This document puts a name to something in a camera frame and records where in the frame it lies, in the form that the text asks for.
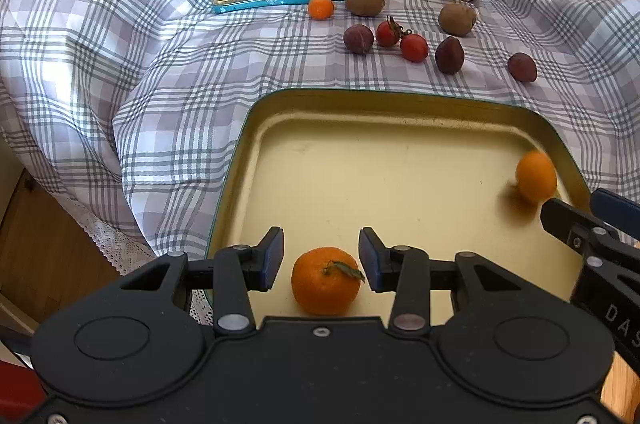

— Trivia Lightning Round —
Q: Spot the dark purple plum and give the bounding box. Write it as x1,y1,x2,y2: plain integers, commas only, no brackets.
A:
434,36,466,75
507,52,539,83
343,24,375,55

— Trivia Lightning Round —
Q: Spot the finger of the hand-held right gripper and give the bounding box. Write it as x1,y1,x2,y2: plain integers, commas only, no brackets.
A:
540,198,624,265
589,188,640,239

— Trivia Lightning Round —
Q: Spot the red tomato with stem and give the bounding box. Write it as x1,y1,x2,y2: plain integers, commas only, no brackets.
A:
375,16,404,48
399,32,430,63

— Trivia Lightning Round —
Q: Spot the plaid blanket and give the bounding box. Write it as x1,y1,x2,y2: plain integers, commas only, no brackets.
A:
0,0,640,277

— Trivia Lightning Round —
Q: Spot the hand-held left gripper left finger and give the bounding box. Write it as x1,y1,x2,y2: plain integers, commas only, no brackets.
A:
118,226,286,338

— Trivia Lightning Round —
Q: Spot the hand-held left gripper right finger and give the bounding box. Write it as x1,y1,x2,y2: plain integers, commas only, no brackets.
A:
358,227,524,338

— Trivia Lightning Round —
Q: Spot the small orange mandarin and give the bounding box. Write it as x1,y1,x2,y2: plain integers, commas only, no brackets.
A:
515,150,558,205
307,0,335,21

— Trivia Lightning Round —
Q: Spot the gold metal tray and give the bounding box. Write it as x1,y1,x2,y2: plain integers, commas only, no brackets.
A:
205,88,594,327

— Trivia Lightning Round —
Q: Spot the white lace bed skirt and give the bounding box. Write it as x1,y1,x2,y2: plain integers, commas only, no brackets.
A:
50,196,216,326

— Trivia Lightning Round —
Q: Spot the red object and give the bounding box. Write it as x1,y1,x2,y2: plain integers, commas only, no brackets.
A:
0,361,47,424

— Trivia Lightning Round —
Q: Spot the mandarin with leaf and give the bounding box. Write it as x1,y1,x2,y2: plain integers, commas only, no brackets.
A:
291,246,366,316

